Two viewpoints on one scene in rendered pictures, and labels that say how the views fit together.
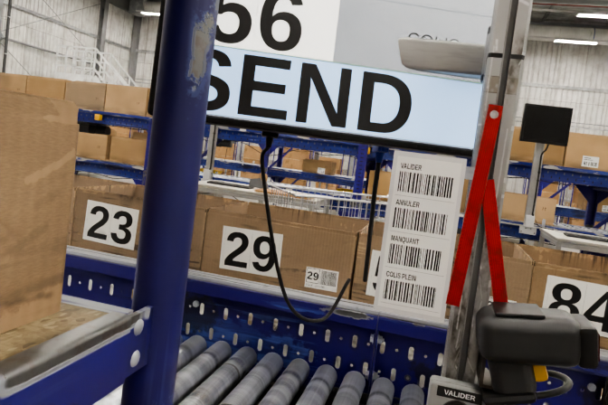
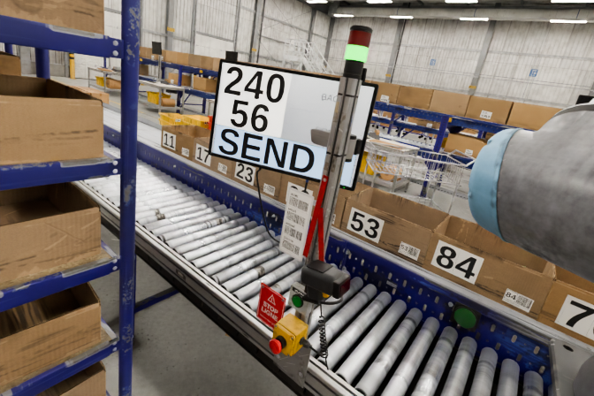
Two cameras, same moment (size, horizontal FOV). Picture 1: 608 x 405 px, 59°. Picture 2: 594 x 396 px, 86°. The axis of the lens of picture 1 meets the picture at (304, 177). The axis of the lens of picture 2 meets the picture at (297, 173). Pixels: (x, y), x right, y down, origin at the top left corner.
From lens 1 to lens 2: 0.53 m
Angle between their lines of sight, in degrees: 25
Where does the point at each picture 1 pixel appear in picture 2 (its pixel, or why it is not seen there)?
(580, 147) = not seen: outside the picture
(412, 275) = (292, 239)
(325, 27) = (277, 122)
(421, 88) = (319, 153)
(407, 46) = (314, 133)
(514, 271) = (421, 233)
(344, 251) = (338, 205)
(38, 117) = (83, 214)
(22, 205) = (81, 233)
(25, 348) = (79, 265)
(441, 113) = not seen: hidden behind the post
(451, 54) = not seen: hidden behind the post
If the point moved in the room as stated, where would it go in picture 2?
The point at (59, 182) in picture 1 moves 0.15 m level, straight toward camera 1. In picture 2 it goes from (94, 225) to (32, 271)
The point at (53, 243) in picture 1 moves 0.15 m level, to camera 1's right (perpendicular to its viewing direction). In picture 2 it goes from (95, 239) to (153, 267)
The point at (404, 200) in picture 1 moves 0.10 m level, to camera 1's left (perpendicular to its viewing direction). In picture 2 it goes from (291, 208) to (260, 198)
